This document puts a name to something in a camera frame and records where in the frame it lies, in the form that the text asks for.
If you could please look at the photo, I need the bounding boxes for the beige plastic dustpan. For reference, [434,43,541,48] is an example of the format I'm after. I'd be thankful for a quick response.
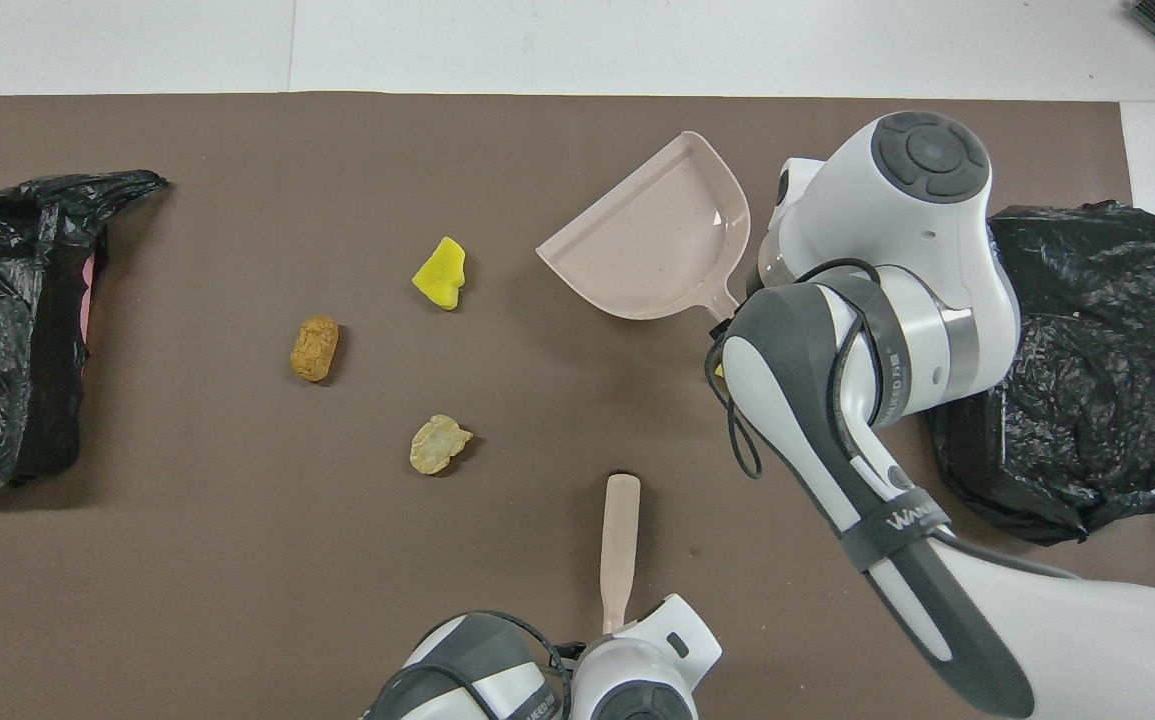
[535,130,753,323]

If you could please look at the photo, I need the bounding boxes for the beige foam chunk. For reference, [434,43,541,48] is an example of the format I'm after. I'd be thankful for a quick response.
[409,414,475,476]

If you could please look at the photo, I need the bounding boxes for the beige hand brush black bristles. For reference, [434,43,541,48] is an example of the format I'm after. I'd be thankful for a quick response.
[599,470,643,636]

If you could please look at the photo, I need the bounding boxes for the brown bread-like lump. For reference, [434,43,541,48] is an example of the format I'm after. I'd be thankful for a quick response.
[289,316,341,384]

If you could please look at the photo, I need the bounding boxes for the brown paper table mat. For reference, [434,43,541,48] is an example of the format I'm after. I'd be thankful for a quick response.
[0,92,1155,720]

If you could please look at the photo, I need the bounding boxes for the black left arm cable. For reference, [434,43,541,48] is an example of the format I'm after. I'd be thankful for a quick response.
[367,610,578,720]

